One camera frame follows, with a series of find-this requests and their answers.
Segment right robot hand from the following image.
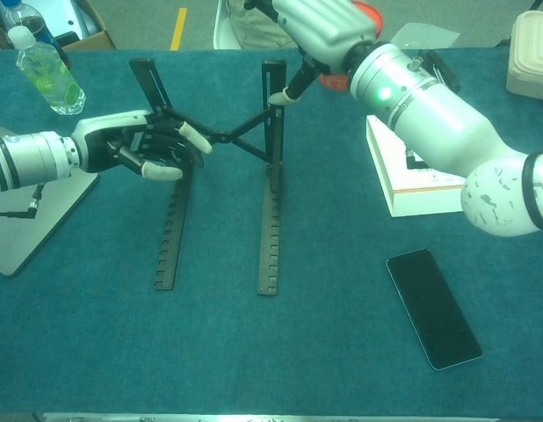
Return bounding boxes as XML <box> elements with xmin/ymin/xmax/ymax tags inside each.
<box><xmin>243</xmin><ymin>0</ymin><xmax>380</xmax><ymax>106</ymax></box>

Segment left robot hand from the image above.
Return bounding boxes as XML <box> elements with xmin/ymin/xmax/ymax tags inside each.
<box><xmin>71</xmin><ymin>109</ymin><xmax>214</xmax><ymax>182</ymax></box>

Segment black folding laptop stand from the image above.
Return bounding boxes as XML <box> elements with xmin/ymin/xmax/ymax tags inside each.
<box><xmin>128</xmin><ymin>57</ymin><xmax>288</xmax><ymax>296</ymax></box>

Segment silver closed laptop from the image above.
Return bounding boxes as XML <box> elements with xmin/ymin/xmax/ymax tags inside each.
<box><xmin>0</xmin><ymin>121</ymin><xmax>100</xmax><ymax>278</ymax></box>

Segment orange-red lidded paper cup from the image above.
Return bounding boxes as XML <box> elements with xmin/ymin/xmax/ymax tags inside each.
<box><xmin>317</xmin><ymin>0</ymin><xmax>384</xmax><ymax>92</ymax></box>

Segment clear bottle with green label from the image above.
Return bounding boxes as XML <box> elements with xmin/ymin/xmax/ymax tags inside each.
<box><xmin>7</xmin><ymin>25</ymin><xmax>87</xmax><ymax>116</ymax></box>

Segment brown cardboard carton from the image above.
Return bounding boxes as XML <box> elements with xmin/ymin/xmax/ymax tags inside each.
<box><xmin>0</xmin><ymin>0</ymin><xmax>118</xmax><ymax>51</ymax></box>

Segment clear plastic bag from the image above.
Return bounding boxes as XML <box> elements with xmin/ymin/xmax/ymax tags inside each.
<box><xmin>390</xmin><ymin>22</ymin><xmax>460</xmax><ymax>49</ymax></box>

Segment white plastic panel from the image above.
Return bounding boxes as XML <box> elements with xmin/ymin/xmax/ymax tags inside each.
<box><xmin>32</xmin><ymin>0</ymin><xmax>102</xmax><ymax>39</ymax></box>

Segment black stapler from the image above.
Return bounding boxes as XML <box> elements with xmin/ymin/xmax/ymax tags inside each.
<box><xmin>414</xmin><ymin>49</ymin><xmax>461</xmax><ymax>93</ymax></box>

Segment dark cola bottle blue label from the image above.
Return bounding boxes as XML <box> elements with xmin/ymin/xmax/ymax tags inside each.
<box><xmin>0</xmin><ymin>0</ymin><xmax>73</xmax><ymax>69</ymax></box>

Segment beige stacked food containers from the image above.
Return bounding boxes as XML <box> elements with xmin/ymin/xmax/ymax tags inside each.
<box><xmin>505</xmin><ymin>11</ymin><xmax>543</xmax><ymax>100</ymax></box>

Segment teal felt desk mat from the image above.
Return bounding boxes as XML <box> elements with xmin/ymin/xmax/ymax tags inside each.
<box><xmin>0</xmin><ymin>47</ymin><xmax>543</xmax><ymax>417</ymax></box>

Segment black smartphone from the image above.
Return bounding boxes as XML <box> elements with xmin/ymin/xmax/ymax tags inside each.
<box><xmin>385</xmin><ymin>248</ymin><xmax>483</xmax><ymax>371</ymax></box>

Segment black arm cable with plug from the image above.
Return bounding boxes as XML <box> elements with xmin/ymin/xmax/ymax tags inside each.
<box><xmin>0</xmin><ymin>184</ymin><xmax>47</xmax><ymax>220</ymax></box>

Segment white USB cable box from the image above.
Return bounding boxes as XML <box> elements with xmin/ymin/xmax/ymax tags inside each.
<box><xmin>366</xmin><ymin>114</ymin><xmax>468</xmax><ymax>218</ymax></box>

